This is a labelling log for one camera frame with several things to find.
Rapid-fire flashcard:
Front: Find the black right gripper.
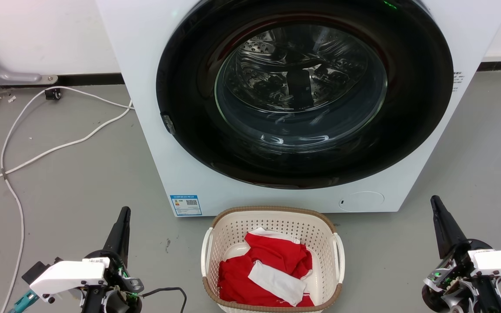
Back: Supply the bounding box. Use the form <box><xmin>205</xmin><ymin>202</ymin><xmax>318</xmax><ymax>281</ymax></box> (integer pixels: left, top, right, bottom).
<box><xmin>421</xmin><ymin>196</ymin><xmax>494</xmax><ymax>313</ymax></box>

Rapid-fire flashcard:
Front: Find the cream plastic laundry basket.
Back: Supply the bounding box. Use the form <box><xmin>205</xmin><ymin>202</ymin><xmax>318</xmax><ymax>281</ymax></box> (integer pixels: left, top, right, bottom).
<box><xmin>201</xmin><ymin>206</ymin><xmax>346</xmax><ymax>313</ymax></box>

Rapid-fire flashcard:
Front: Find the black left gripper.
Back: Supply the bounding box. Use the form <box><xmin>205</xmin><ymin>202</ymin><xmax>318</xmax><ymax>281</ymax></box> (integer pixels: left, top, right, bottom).
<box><xmin>83</xmin><ymin>207</ymin><xmax>145</xmax><ymax>313</ymax></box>

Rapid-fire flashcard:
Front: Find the grey wall pipe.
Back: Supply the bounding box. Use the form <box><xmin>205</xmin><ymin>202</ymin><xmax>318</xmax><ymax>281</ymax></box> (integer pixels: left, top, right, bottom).
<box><xmin>0</xmin><ymin>33</ymin><xmax>59</xmax><ymax>86</ymax></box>

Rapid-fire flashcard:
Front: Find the teal cable connector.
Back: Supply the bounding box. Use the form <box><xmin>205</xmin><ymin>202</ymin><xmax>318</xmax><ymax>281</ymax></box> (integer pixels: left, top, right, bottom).
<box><xmin>9</xmin><ymin>290</ymin><xmax>40</xmax><ymax>313</ymax></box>

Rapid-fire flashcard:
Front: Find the red and white garment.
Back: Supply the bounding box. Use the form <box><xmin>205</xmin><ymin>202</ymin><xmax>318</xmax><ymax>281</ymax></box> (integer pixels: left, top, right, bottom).
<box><xmin>218</xmin><ymin>227</ymin><xmax>315</xmax><ymax>307</ymax></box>

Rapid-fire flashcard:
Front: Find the white power cable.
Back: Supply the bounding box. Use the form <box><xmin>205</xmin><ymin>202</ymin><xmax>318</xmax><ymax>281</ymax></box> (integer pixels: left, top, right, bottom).
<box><xmin>0</xmin><ymin>86</ymin><xmax>134</xmax><ymax>313</ymax></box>
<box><xmin>0</xmin><ymin>101</ymin><xmax>134</xmax><ymax>191</ymax></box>

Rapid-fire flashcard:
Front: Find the blue white energy label sticker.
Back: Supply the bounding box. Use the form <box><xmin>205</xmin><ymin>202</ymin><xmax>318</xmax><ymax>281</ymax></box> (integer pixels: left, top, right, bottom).
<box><xmin>170</xmin><ymin>195</ymin><xmax>202</xmax><ymax>216</ymax></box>

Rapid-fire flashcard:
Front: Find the black round washer door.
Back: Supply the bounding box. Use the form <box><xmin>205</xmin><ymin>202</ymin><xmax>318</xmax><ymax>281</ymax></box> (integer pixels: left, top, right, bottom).
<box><xmin>156</xmin><ymin>0</ymin><xmax>454</xmax><ymax>190</ymax></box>

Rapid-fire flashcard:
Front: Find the white front-load washing machine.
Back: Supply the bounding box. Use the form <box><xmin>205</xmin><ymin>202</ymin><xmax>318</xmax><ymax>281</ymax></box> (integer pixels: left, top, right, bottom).
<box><xmin>95</xmin><ymin>0</ymin><xmax>501</xmax><ymax>217</ymax></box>

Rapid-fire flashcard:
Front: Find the thin black left gripper cable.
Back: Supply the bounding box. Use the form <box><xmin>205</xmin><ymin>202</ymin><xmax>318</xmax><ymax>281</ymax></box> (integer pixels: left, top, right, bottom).
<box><xmin>140</xmin><ymin>287</ymin><xmax>188</xmax><ymax>313</ymax></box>

